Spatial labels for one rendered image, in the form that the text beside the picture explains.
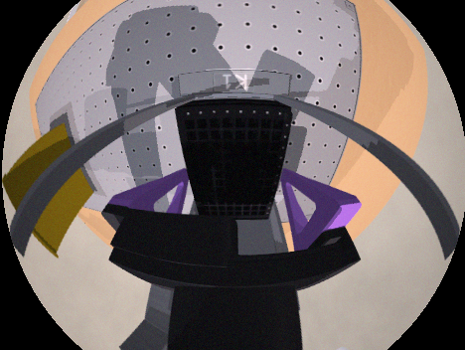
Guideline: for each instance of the yellow plastics bin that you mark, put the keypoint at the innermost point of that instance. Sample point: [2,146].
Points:
[62,210]

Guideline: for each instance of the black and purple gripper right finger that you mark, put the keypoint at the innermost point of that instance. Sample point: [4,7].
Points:
[334,208]

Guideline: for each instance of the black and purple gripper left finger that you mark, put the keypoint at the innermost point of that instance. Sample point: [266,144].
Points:
[144,196]

